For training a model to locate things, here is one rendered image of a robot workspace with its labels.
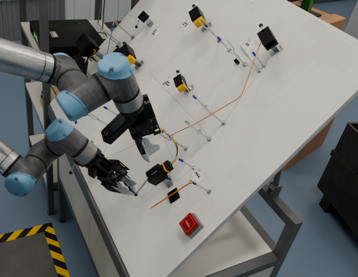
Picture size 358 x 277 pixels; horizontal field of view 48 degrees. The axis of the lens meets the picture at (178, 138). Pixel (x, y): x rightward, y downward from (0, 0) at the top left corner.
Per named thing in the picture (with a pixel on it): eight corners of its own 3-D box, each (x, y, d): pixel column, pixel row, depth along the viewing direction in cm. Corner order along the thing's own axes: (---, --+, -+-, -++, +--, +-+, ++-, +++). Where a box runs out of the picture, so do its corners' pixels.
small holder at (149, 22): (139, 31, 185) (130, 23, 180) (151, 18, 183) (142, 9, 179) (143, 35, 181) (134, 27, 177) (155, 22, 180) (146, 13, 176)
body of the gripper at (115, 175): (119, 189, 127) (90, 167, 121) (106, 187, 133) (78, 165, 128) (131, 170, 129) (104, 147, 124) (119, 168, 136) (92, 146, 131)
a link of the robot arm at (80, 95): (59, 105, 103) (97, 84, 105) (75, 130, 96) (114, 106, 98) (45, 83, 97) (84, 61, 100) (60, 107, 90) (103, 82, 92)
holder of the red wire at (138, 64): (138, 47, 180) (122, 33, 172) (146, 66, 172) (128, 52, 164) (130, 54, 181) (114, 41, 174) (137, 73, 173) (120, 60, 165)
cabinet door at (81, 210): (88, 249, 194) (90, 189, 171) (59, 176, 231) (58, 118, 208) (92, 248, 195) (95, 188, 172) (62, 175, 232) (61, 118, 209)
